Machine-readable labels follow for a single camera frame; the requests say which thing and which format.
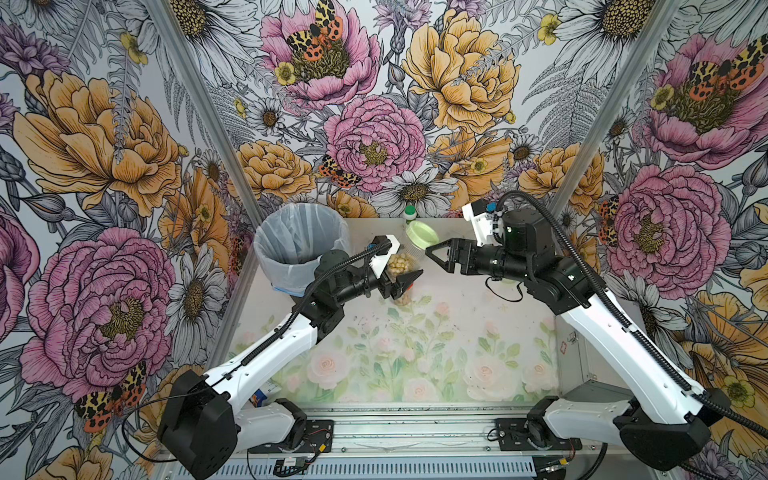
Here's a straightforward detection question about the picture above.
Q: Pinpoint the green-lid peanut jar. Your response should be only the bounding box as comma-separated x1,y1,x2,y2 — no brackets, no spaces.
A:
386,251,420,281

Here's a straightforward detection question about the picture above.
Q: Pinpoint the black trash bin with liner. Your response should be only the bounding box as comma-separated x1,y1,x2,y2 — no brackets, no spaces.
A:
254,203,352,297

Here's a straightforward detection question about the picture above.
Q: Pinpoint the red-lid peanut jar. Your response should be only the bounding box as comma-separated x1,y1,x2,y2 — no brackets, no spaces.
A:
393,287,413,307

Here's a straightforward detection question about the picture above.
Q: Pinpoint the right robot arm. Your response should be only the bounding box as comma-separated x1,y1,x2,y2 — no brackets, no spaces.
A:
426,205,730,471

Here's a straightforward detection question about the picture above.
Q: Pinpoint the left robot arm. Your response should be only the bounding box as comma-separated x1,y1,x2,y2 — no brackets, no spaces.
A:
157,235,421,479

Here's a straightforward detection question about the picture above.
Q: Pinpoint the small green-cap white bottle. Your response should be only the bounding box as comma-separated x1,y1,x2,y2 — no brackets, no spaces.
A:
403,205,418,222

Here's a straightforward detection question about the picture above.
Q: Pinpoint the blue white small packet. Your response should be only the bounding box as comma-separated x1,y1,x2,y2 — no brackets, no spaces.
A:
250,389,269,408

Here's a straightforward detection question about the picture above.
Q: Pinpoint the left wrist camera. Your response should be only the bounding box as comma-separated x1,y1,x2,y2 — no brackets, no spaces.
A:
368,234,400,278

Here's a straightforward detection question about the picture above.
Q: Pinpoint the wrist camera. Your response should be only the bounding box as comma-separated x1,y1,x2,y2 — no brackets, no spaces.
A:
368,234,400,278
461,199,502,247

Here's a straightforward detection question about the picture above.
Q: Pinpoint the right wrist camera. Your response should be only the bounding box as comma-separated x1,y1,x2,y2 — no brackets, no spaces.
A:
461,199,502,247

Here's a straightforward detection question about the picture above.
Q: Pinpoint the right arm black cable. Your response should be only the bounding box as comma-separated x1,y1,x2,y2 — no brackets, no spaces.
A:
485,190,768,480

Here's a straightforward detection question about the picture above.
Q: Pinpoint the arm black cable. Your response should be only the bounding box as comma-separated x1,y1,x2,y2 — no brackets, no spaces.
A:
485,190,768,480
119,239,394,464

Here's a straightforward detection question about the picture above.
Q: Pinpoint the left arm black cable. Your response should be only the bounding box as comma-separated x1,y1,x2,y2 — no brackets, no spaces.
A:
119,239,394,464

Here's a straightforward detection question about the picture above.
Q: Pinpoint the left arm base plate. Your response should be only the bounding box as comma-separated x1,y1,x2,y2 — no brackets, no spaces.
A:
248,419,335,454

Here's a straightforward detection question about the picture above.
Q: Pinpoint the aluminium front rail frame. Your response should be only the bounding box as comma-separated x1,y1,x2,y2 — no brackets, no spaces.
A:
212,407,661,479

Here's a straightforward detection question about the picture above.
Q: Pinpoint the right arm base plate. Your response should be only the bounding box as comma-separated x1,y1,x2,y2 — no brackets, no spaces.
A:
494,417,582,453

